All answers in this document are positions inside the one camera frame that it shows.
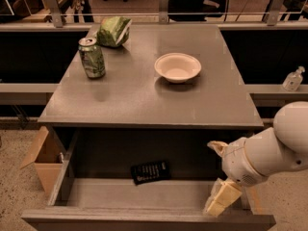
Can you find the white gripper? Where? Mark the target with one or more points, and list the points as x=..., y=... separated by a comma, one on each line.
x=237, y=162

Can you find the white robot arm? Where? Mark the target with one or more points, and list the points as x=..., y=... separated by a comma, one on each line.
x=250, y=161

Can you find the grey open top drawer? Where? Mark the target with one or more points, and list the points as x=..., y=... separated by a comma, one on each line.
x=95, y=190

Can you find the white paper bowl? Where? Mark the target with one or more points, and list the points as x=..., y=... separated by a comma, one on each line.
x=177, y=67

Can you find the metal railing with posts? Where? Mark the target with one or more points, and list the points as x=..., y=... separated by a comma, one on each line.
x=85, y=12

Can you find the green soda can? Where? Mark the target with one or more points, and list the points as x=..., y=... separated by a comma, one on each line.
x=91, y=57

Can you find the black office chair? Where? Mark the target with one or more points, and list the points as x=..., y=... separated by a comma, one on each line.
x=195, y=10

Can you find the brown cardboard box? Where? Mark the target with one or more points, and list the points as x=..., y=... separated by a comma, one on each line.
x=46, y=154

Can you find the green chip bag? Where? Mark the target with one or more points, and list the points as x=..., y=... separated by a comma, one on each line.
x=113, y=31

